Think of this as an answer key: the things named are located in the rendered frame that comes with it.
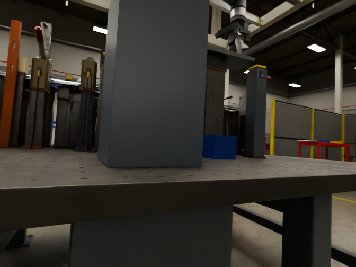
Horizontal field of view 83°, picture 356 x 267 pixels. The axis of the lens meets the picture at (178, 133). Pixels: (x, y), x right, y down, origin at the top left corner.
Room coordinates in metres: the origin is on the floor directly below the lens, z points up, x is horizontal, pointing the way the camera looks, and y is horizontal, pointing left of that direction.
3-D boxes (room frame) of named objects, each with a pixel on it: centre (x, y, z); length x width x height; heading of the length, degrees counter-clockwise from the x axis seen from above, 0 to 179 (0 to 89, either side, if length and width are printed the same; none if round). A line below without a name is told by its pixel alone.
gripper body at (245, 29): (0.97, -0.27, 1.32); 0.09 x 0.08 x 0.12; 104
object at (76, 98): (1.00, 0.51, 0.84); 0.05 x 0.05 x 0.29; 22
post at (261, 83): (1.00, -0.38, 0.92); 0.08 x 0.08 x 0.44; 22
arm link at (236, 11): (0.97, -0.27, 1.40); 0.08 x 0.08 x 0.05
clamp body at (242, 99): (1.18, -0.42, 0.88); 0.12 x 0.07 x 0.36; 22
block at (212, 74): (0.90, -0.14, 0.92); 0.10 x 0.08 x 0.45; 112
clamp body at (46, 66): (0.79, 0.56, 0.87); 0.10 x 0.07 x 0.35; 22
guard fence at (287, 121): (5.69, -3.81, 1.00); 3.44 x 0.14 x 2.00; 117
